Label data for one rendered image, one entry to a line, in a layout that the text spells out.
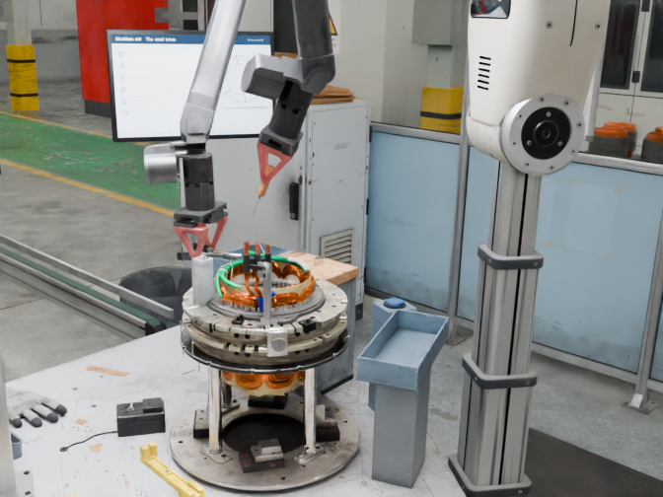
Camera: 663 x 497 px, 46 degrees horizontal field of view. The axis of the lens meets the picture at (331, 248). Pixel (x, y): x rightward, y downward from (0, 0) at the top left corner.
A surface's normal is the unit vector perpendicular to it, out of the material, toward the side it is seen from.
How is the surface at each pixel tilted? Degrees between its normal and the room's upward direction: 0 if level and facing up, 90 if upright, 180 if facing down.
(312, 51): 128
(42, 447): 0
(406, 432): 90
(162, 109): 83
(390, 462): 90
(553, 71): 109
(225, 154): 90
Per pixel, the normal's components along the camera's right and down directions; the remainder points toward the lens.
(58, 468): 0.03, -0.96
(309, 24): 0.07, 0.77
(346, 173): 0.74, 0.22
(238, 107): 0.35, 0.16
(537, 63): 0.16, 0.59
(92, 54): -0.68, 0.20
